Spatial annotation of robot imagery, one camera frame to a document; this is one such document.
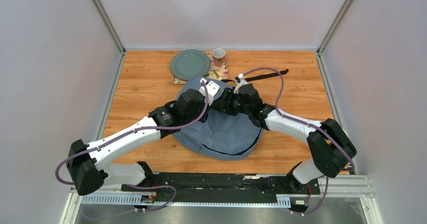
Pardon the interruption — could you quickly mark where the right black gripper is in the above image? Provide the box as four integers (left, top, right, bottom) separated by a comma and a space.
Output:
212, 88, 251, 117

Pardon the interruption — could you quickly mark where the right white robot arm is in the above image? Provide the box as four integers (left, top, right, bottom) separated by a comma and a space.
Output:
211, 84, 357, 193

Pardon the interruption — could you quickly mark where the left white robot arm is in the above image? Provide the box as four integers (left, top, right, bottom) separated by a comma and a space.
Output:
58, 86, 219, 196

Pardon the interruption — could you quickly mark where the floral placemat tray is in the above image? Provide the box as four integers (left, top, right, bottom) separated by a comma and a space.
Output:
172, 51, 229, 85

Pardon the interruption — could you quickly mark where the green ceramic plate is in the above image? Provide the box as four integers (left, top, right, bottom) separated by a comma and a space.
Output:
170, 49, 211, 81

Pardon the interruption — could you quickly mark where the pink patterned mug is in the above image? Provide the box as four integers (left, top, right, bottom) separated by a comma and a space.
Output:
211, 48, 226, 67

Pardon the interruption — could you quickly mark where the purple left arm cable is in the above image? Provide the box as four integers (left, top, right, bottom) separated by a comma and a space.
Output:
55, 79, 211, 213

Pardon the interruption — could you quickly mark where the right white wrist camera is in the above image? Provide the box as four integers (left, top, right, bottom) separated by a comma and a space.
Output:
233, 73, 248, 94

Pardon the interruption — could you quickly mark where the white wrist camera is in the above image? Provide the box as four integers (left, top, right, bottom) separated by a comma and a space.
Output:
233, 73, 248, 94
198, 78, 220, 106

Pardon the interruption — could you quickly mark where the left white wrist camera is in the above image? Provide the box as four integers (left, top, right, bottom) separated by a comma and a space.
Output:
198, 78, 220, 106

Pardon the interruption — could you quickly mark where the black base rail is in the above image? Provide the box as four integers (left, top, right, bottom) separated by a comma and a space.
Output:
121, 162, 320, 212

